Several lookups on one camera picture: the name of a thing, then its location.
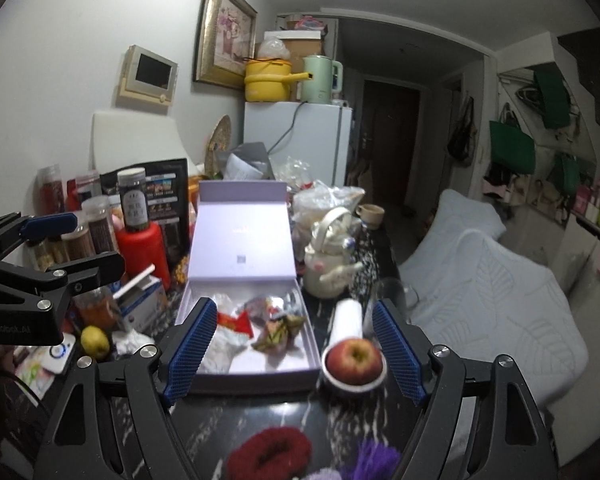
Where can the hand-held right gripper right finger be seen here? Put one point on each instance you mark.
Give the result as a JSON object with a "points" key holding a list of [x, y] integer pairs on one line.
{"points": [[395, 350]]}

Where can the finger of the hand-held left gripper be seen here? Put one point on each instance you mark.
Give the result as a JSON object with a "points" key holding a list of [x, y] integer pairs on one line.
{"points": [[105, 267], [50, 225]]}

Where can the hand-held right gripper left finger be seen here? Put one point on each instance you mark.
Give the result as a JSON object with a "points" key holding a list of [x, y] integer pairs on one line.
{"points": [[190, 350]]}

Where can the red snack packet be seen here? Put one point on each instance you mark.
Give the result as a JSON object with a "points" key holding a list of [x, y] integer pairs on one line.
{"points": [[237, 322]]}

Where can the silver foil snack packet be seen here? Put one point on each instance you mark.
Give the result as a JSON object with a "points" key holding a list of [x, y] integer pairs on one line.
{"points": [[260, 305]]}

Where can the triangular green pink snack packet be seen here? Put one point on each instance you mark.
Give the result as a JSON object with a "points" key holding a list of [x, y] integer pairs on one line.
{"points": [[275, 335]]}

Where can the purple fluffy scrunchie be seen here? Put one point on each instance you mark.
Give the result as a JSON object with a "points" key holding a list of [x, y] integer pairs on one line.
{"points": [[372, 460]]}

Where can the lavender gift box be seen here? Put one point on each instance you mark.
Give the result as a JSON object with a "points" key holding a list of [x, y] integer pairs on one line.
{"points": [[240, 240]]}

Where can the red fluffy scrunchie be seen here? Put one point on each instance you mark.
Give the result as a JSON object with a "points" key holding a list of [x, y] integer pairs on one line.
{"points": [[270, 452]]}

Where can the lilac fluffy scrunchie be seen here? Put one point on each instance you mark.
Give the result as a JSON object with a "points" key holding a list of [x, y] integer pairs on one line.
{"points": [[322, 475]]}

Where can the clear jar beige contents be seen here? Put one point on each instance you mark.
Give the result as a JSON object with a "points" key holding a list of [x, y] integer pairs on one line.
{"points": [[47, 256]]}

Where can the clear jar red contents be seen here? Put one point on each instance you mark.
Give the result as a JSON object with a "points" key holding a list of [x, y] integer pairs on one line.
{"points": [[50, 192]]}

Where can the clear jar light brown contents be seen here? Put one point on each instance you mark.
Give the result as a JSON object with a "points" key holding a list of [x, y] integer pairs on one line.
{"points": [[80, 246]]}

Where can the clear jar dark brown contents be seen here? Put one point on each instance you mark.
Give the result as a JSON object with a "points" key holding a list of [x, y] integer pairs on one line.
{"points": [[100, 230]]}

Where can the red apple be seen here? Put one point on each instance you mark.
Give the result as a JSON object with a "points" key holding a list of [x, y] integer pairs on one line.
{"points": [[352, 360]]}

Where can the red bottle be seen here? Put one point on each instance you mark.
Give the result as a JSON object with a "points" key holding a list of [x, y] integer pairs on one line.
{"points": [[145, 250]]}

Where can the orange sauce jar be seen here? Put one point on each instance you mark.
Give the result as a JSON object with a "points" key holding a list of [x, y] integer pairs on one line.
{"points": [[97, 312]]}

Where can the blue white carton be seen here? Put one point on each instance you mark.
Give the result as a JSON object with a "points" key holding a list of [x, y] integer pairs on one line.
{"points": [[145, 305]]}

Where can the white roll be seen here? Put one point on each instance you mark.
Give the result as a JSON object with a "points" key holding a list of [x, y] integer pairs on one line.
{"points": [[347, 320]]}

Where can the clear glass cup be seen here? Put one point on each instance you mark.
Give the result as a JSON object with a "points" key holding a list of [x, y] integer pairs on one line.
{"points": [[397, 292]]}

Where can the crumpled white tissue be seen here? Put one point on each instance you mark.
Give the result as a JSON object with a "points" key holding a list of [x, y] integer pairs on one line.
{"points": [[132, 344]]}

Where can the small white bowl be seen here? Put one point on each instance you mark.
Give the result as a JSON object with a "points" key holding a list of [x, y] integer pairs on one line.
{"points": [[352, 390]]}

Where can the yellow lemon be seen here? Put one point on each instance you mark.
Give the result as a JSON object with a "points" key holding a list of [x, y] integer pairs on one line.
{"points": [[96, 342]]}

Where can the black snack package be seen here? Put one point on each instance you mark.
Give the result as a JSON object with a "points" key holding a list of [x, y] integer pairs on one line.
{"points": [[170, 195]]}

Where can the white-covered sofa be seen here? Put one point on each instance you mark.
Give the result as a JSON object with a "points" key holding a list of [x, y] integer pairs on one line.
{"points": [[480, 300]]}

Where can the white ceramic teapot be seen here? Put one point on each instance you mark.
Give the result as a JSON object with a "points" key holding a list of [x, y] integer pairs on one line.
{"points": [[325, 275]]}

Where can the white cutting board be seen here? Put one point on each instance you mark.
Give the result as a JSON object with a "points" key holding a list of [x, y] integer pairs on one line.
{"points": [[140, 145]]}

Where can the beige mug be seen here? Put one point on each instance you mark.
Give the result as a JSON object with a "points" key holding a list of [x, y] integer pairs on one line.
{"points": [[372, 215]]}

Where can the clear plastic bag white contents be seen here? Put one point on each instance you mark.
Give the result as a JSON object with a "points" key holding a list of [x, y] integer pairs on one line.
{"points": [[320, 205]]}

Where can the gold decorative plate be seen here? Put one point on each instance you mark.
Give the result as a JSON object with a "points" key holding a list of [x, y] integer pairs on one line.
{"points": [[220, 140]]}

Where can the grey paper bag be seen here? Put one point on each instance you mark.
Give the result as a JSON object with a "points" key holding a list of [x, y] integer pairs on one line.
{"points": [[250, 157]]}

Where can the crinkled clear plastic bag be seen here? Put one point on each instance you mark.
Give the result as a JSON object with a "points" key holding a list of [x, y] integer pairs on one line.
{"points": [[296, 172]]}

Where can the brown door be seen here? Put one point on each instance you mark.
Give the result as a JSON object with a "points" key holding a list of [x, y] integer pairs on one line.
{"points": [[390, 145]]}

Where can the white fridge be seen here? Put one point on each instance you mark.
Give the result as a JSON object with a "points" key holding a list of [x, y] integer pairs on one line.
{"points": [[315, 145]]}

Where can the dark hanging bag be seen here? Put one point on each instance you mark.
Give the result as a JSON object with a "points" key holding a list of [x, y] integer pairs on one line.
{"points": [[461, 135]]}

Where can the green tote bag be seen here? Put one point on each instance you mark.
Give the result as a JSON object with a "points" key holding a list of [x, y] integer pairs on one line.
{"points": [[567, 175], [552, 95], [512, 147]]}

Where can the yellow pot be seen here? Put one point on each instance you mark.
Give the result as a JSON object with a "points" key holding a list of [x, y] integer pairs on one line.
{"points": [[265, 82]]}

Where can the row of colourful bottles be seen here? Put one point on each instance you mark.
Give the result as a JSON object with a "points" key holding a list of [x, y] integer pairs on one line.
{"points": [[597, 207]]}

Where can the gold framed picture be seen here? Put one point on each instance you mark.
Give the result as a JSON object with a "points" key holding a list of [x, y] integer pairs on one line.
{"points": [[225, 35]]}

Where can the clear plastic bag on pot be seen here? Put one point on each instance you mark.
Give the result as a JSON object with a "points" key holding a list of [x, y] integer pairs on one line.
{"points": [[272, 50]]}

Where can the pale green electric kettle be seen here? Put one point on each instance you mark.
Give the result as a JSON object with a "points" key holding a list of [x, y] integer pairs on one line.
{"points": [[317, 80]]}

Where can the cardboard box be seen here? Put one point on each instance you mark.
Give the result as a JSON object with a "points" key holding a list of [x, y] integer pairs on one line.
{"points": [[302, 49]]}

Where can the beige wall intercom panel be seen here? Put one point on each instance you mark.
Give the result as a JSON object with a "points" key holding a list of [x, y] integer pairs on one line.
{"points": [[147, 70]]}

